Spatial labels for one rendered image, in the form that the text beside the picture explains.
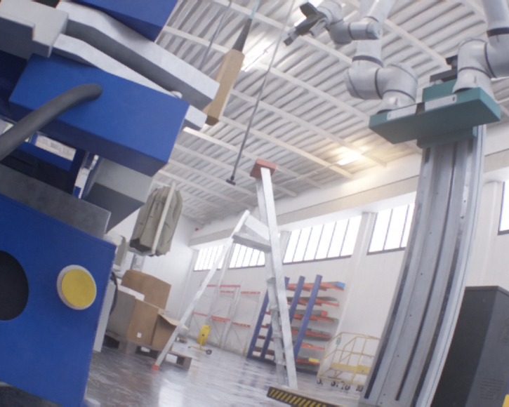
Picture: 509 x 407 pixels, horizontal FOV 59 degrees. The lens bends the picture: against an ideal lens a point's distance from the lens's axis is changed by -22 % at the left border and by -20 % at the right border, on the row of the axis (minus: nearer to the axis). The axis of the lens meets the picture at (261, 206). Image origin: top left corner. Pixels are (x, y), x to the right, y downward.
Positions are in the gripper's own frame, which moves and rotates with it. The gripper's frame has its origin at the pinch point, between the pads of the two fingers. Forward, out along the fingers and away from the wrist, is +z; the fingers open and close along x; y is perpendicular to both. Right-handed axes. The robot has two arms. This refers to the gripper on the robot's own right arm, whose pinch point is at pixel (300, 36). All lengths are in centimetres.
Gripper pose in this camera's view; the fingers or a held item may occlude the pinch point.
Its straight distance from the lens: 196.0
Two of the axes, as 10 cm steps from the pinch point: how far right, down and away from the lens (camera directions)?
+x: -6.6, 1.3, 7.4
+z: -4.7, 6.9, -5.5
